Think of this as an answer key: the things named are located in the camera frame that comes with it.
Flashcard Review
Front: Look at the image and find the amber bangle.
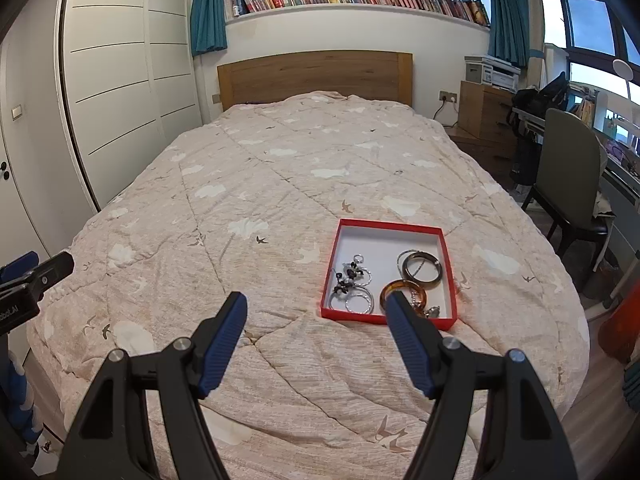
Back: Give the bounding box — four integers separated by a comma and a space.
378, 280, 427, 315

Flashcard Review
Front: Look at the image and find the dark olive bangle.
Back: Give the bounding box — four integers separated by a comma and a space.
400, 250, 444, 287

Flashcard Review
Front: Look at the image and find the silver twisted hoop bracelet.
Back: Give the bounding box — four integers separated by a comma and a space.
342, 286, 377, 317

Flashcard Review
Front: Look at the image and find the silver chain necklace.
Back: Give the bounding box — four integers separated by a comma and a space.
397, 248, 442, 316

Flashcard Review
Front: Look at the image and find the red shallow jewelry box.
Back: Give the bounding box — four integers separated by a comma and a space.
320, 219, 458, 330

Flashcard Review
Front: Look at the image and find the black white beaded bracelet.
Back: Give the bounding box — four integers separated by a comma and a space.
332, 261, 366, 300

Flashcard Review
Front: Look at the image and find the white door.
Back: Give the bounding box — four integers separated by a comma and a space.
0, 44, 49, 261

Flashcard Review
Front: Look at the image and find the silver charm pendant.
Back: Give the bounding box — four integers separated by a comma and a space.
425, 306, 440, 318

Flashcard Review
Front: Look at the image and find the pink cloud-print quilt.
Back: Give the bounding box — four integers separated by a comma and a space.
28, 92, 589, 479

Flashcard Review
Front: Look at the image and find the white sliding wardrobe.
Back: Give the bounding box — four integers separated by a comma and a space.
60, 0, 203, 208

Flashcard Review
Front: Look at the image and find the grey office chair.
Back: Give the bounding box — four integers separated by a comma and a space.
522, 108, 611, 290

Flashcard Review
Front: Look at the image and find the teal left curtain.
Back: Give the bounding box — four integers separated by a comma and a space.
190, 0, 228, 56

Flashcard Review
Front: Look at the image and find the teal curtain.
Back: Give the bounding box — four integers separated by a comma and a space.
488, 0, 529, 68
190, 0, 228, 56

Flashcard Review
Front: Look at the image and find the wooden nightstand dresser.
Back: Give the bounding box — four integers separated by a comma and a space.
445, 81, 516, 191

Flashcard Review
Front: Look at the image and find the black bag on desk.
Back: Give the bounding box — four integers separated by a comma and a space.
506, 72, 570, 126

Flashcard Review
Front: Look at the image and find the white printer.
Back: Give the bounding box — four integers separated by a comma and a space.
464, 55, 521, 93

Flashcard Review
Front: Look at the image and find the wooden headboard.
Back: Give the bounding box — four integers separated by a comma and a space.
217, 50, 413, 110

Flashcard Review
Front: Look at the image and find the teal right curtain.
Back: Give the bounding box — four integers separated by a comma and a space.
488, 0, 529, 68

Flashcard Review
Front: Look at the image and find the black door handle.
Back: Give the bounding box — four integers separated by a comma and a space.
0, 160, 11, 181

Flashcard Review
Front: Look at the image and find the wall light switch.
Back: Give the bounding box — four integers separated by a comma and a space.
11, 105, 23, 120

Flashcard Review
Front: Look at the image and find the silver bracelet in box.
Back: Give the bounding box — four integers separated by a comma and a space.
326, 264, 374, 316

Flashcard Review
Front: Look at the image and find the wall power socket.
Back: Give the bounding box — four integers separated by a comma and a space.
439, 91, 458, 103

